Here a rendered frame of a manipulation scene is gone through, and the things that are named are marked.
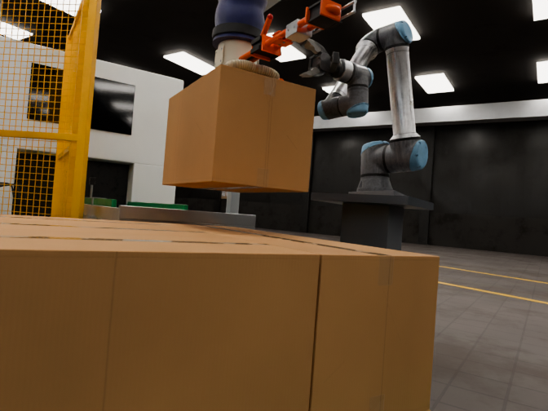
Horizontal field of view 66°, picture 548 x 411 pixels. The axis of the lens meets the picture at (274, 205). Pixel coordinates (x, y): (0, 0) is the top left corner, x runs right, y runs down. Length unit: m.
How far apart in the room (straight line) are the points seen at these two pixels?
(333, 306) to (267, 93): 0.88
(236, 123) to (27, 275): 0.95
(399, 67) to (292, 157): 0.89
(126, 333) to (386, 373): 0.63
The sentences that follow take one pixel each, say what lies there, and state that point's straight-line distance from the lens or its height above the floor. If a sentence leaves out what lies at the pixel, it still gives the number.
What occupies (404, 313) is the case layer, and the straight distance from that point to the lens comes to 1.11.
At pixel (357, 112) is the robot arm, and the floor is 1.08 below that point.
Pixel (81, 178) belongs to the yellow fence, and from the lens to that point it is 2.72.
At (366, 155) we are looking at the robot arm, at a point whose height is 0.97.
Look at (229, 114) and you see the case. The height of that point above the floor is 0.95.
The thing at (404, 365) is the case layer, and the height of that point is 0.27.
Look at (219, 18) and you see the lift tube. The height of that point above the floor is 1.41.
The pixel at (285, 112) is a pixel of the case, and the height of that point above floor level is 1.00.
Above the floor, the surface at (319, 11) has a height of 1.23.
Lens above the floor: 0.62
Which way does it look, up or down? 1 degrees up
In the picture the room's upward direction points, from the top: 4 degrees clockwise
